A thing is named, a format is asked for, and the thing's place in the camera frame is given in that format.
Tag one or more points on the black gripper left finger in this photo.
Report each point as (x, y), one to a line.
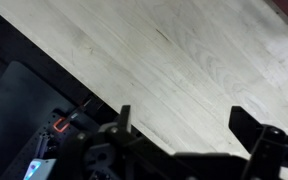
(125, 117)

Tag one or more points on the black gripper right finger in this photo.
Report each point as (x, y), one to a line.
(244, 128)

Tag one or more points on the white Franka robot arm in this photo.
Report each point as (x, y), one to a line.
(39, 168)

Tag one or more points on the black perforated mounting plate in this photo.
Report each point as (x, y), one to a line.
(24, 150)

